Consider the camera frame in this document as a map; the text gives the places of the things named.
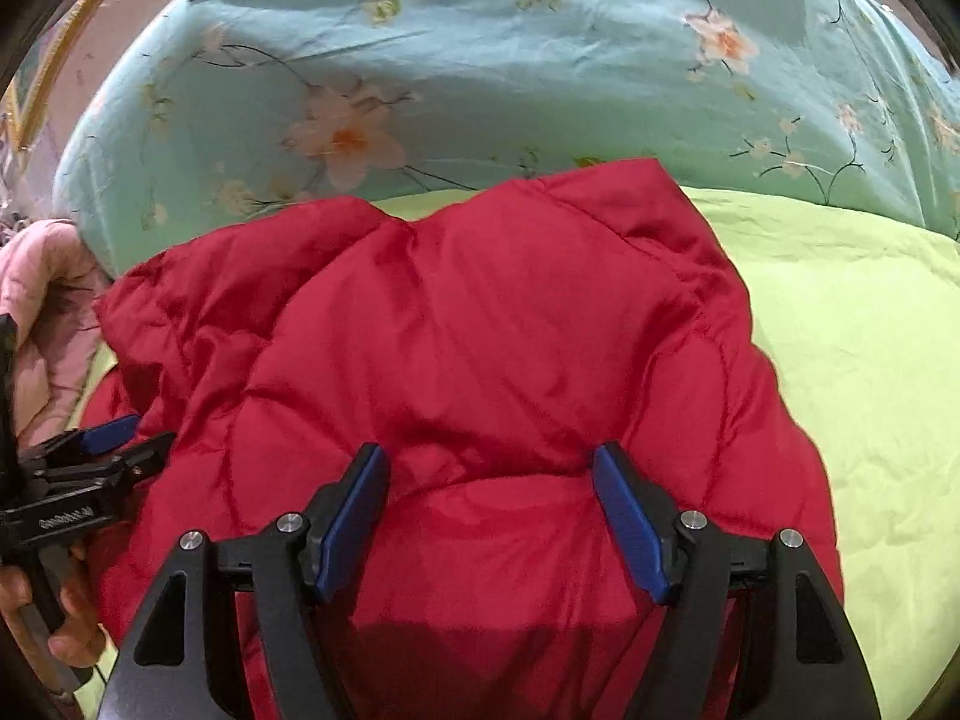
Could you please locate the red quilted puffer jacket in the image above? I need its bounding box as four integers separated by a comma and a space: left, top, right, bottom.
85, 160, 841, 718

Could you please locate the gold framed landscape painting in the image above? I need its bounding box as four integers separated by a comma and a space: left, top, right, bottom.
2, 0, 104, 154

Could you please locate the person's left hand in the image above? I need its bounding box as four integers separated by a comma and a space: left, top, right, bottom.
0, 538, 107, 670

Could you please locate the pink quilted comforter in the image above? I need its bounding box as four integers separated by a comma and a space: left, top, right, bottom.
2, 220, 110, 447

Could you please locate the teal floral duvet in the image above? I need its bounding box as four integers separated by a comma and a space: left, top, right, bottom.
52, 0, 958, 273

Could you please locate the lime green bed sheet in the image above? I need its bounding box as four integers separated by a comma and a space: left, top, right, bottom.
366, 184, 958, 718

